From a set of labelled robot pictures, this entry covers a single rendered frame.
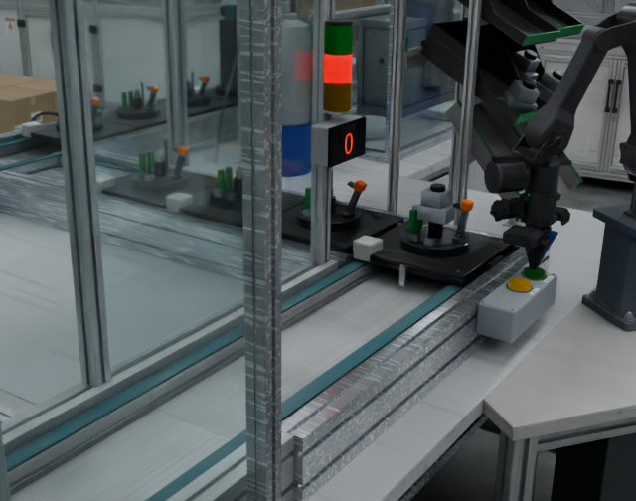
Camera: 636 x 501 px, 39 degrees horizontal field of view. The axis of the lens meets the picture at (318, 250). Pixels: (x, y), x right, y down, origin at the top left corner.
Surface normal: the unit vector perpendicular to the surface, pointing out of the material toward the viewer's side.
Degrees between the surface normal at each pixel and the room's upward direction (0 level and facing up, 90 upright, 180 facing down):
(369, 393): 90
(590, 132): 90
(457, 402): 0
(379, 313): 0
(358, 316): 0
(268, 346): 90
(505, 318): 90
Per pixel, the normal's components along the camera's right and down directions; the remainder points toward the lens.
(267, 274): 0.83, 0.21
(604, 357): 0.01, -0.94
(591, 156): -0.44, 0.31
